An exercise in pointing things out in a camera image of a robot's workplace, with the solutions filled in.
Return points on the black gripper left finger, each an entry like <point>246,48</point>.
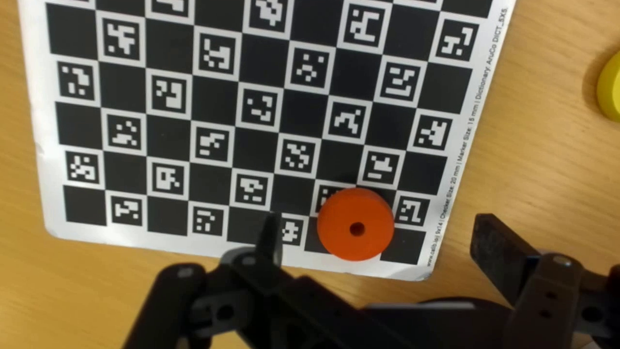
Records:
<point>258,304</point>

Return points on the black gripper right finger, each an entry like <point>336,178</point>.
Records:
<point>549,304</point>

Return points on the black white marker board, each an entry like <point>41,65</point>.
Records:
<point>194,129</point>

